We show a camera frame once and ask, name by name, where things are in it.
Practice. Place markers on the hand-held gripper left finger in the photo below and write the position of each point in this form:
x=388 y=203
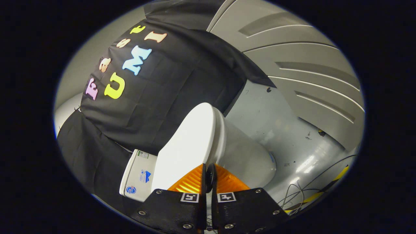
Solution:
x=175 y=211

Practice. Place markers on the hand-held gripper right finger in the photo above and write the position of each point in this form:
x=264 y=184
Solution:
x=243 y=211

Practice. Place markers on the white toilet lid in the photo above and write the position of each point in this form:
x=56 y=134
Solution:
x=188 y=143

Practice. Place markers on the white toilet tank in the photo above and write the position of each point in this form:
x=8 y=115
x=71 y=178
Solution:
x=138 y=177

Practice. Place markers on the white toilet bowl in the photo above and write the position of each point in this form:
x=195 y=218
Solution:
x=242 y=152

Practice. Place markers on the yellow black floor tape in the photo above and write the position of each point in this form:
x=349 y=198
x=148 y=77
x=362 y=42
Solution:
x=338 y=175

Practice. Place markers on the black backdrop cloth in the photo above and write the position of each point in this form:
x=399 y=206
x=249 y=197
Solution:
x=156 y=97

